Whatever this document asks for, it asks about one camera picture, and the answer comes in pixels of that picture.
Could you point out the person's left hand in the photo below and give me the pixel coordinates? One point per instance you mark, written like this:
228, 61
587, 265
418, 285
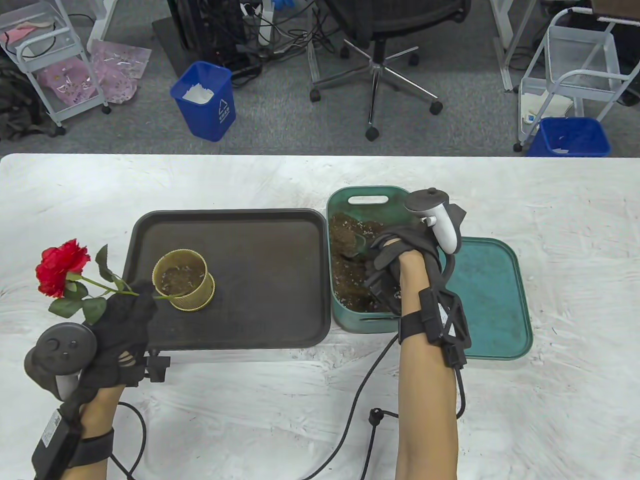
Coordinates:
120, 340

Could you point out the brown cardboard box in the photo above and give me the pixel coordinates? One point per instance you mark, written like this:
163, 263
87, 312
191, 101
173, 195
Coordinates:
617, 7

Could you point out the person's right forearm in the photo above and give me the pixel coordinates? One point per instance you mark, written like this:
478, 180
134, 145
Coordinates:
427, 425

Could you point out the black lattice wrist mount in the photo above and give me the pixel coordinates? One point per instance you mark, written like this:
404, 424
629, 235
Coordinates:
450, 325

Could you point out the black box with white label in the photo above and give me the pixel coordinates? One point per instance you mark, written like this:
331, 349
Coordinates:
50, 440

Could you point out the dark brown tray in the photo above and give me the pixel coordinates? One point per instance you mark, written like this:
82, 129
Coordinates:
260, 280

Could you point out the grey handheld controller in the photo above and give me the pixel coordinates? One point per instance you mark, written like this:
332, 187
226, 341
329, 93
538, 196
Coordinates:
57, 347
442, 225

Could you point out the black office chair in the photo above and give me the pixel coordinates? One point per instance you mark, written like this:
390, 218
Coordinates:
380, 20

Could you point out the person's left forearm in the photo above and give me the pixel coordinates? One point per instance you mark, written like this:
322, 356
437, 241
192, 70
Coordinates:
100, 415

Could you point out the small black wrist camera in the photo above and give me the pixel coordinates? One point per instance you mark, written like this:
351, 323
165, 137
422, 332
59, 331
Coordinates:
159, 367
385, 297

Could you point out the red artificial rose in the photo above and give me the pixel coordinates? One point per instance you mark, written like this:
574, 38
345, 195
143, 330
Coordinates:
60, 262

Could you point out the pink plastic bag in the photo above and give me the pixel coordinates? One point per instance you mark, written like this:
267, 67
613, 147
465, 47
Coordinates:
65, 80
120, 70

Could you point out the black floor mat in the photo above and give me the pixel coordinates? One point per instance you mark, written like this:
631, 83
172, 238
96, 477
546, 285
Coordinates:
170, 45

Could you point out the blue trash bin white symbol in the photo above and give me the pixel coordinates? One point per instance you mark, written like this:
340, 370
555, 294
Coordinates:
210, 120

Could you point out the green plastic bin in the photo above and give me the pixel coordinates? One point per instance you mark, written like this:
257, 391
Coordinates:
340, 320

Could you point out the green bin lid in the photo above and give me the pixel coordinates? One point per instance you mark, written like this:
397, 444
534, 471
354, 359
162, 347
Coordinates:
495, 300

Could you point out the green plastic trowel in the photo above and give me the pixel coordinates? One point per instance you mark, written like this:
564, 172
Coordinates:
361, 245

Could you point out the pink paper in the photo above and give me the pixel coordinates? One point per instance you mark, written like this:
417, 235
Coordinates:
17, 34

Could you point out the black computer tower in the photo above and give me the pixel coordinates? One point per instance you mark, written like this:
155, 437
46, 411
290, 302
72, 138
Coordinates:
210, 25

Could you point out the brown potting mix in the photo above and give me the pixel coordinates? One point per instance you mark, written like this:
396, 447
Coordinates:
345, 280

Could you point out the white desk leg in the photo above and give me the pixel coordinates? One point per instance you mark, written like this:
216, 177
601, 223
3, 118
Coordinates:
102, 20
505, 45

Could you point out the black backpack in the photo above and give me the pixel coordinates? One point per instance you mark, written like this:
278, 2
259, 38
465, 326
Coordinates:
15, 110

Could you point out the person's right hand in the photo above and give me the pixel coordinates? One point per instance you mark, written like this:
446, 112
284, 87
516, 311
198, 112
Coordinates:
400, 240

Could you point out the gold flower pot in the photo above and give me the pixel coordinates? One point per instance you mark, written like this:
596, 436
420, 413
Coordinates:
200, 297

